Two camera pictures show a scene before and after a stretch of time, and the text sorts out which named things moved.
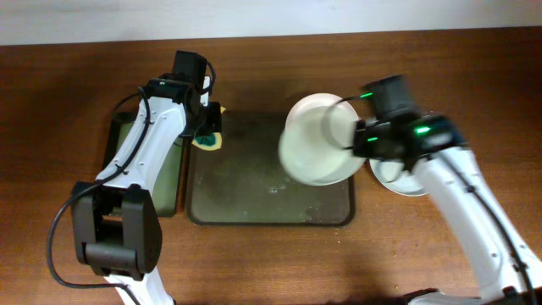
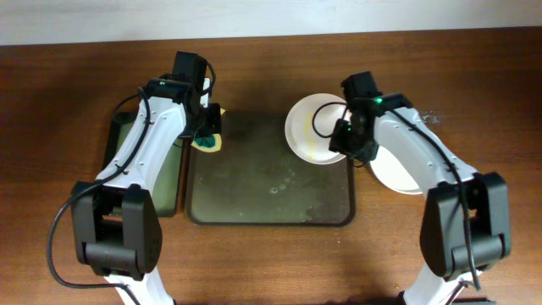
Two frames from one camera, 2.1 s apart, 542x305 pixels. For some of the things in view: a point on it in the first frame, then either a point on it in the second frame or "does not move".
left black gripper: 216,122 does not move
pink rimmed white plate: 322,113 does not move
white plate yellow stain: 317,148 to 392,173
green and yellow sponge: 211,141 does not move
